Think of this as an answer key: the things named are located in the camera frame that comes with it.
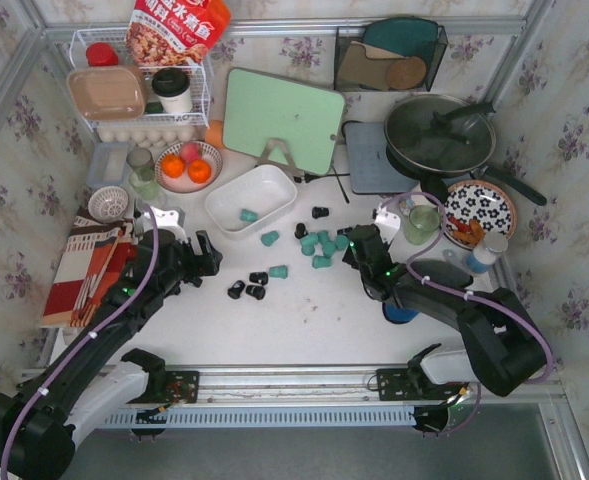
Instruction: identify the grey blue oven mitt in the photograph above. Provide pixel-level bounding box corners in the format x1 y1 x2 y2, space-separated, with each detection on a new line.
382 258 475 325

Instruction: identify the white storage basket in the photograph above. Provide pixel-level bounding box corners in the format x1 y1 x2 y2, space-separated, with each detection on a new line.
204 165 298 240

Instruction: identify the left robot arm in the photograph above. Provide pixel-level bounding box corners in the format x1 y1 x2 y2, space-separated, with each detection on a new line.
0 229 222 479

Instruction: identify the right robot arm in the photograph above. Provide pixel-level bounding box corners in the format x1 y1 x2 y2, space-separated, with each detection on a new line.
343 225 552 397

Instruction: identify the black capsule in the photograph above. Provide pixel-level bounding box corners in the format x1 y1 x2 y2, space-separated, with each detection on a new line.
337 227 353 236
311 206 330 219
249 272 269 286
245 285 266 300
227 280 246 300
294 223 308 239

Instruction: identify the green glass cup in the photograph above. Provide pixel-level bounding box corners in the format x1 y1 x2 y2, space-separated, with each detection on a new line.
403 205 441 245

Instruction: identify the grey induction cooker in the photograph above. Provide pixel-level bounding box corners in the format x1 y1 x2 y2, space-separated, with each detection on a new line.
342 121 418 195

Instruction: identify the green glass tumbler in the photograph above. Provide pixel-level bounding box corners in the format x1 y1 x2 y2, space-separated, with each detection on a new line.
129 172 160 201

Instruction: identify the right orange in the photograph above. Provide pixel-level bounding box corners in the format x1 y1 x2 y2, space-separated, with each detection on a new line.
187 159 212 184

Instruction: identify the orange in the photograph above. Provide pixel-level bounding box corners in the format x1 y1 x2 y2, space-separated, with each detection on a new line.
187 159 212 184
160 154 185 178

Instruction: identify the fruit bowl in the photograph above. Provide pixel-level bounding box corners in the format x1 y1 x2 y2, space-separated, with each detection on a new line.
155 141 223 194

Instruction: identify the red striped towel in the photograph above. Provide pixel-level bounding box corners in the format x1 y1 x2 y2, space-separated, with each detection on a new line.
40 208 136 328

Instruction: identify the left orange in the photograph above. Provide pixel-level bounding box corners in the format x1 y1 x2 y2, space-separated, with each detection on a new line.
160 154 185 178

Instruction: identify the white round strainer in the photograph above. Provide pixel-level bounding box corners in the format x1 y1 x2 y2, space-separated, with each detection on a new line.
88 186 129 222

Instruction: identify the pink peach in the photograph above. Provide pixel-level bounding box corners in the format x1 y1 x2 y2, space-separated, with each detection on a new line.
179 142 202 164

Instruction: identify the grey glass tumbler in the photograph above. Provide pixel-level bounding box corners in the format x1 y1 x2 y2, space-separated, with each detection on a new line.
126 147 155 182

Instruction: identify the orange sponge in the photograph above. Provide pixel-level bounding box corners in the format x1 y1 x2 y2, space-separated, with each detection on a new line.
205 120 224 149

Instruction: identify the blue flower plate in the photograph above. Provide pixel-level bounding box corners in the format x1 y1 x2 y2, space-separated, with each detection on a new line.
444 180 517 250

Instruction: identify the white pill bottle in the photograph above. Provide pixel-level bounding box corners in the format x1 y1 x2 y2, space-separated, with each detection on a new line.
464 231 509 274

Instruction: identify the egg tray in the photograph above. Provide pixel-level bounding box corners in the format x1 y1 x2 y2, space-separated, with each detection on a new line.
97 125 205 148

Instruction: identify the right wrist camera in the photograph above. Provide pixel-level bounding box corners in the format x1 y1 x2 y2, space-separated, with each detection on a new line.
373 208 402 246

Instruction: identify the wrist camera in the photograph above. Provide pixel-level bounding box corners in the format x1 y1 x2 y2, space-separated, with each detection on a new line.
134 206 187 242
373 208 402 246

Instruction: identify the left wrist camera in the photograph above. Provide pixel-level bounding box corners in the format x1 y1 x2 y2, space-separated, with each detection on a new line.
134 206 187 242

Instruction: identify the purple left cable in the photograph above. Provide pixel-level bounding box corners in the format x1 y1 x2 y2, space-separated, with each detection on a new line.
0 202 161 476

